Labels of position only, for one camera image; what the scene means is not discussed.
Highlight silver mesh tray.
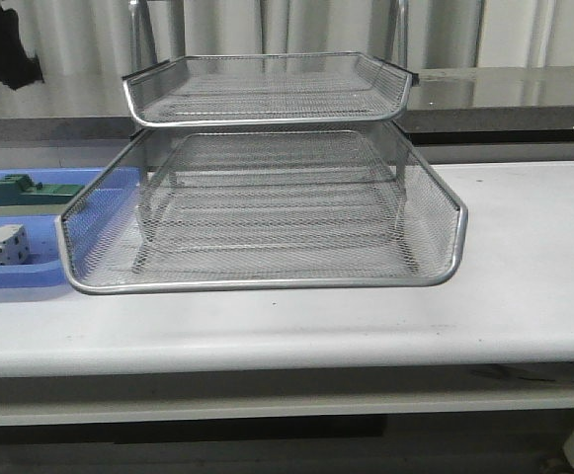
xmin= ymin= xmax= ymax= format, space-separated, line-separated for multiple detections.
xmin=123 ymin=51 xmax=419 ymax=128
xmin=132 ymin=197 xmax=406 ymax=256
xmin=55 ymin=120 xmax=468 ymax=295

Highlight green and beige relay module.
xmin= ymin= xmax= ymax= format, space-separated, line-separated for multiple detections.
xmin=0 ymin=174 xmax=84 ymax=216

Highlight blue plastic tray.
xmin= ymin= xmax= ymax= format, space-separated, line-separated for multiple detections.
xmin=0 ymin=167 xmax=140 ymax=288

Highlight grey stone counter ledge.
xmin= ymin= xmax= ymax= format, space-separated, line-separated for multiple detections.
xmin=0 ymin=66 xmax=574 ymax=145

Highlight silver wire rack frame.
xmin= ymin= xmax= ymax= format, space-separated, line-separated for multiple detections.
xmin=126 ymin=0 xmax=420 ymax=274

